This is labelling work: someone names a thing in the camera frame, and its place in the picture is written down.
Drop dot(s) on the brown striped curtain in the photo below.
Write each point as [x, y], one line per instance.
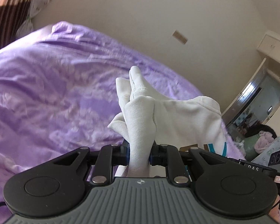
[12, 15]

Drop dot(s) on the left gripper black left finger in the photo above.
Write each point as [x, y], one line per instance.
[61, 184]

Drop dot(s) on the white printed sweatshirt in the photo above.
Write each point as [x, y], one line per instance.
[148, 117]

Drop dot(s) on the purple bed sheet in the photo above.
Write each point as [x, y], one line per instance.
[58, 93]

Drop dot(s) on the brown wall plate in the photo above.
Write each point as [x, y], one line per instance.
[180, 37]

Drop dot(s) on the white wardrobe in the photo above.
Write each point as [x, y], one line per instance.
[259, 101]

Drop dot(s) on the floral patterned pillow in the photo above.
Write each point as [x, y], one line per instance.
[34, 9]

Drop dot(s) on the pink plush blanket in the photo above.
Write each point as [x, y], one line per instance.
[264, 141]

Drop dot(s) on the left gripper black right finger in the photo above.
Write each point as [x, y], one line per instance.
[223, 185]

